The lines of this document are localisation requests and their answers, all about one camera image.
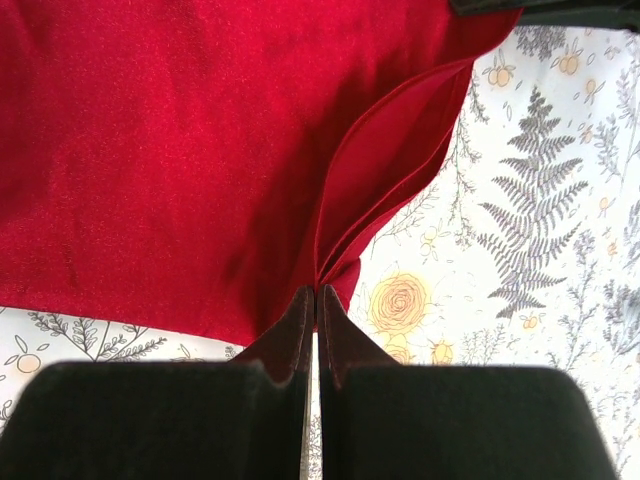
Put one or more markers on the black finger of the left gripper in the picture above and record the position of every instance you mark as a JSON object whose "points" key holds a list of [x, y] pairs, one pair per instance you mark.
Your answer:
{"points": [[567, 13]]}

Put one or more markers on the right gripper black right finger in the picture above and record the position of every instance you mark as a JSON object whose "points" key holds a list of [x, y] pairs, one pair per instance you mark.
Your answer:
{"points": [[385, 420]]}

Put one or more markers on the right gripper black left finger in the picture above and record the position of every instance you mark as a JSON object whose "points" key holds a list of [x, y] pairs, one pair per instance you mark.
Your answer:
{"points": [[239, 419]]}

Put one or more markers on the red cloth napkin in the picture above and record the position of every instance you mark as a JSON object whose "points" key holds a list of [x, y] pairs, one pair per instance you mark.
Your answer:
{"points": [[188, 165]]}

